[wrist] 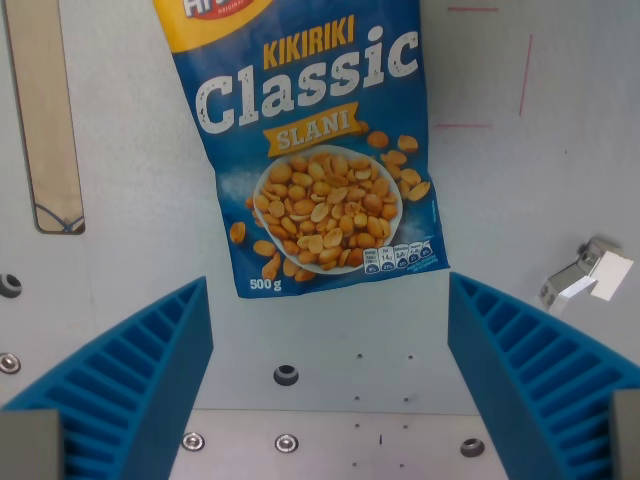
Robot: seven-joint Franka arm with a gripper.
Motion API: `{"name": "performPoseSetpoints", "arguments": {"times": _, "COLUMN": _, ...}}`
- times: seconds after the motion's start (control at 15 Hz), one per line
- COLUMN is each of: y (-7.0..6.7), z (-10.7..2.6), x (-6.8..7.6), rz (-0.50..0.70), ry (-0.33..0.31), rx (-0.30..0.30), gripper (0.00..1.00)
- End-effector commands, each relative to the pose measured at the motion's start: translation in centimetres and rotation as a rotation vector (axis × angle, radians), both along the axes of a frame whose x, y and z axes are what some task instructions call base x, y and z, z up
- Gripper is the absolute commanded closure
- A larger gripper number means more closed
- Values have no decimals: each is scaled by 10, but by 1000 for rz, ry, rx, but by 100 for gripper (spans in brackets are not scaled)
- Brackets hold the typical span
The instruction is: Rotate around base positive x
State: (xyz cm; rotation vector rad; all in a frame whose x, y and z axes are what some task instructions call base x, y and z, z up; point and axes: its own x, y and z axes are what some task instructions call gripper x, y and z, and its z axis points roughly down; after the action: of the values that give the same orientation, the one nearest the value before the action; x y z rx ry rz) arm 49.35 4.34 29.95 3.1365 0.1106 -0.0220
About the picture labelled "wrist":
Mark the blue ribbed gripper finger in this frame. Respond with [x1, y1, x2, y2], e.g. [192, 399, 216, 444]
[447, 272, 640, 480]
[0, 276, 215, 480]

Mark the blue peanut bag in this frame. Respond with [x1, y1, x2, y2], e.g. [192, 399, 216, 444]
[152, 0, 453, 300]

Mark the metal bracket with white label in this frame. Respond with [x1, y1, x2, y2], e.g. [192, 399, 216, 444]
[537, 237, 635, 313]

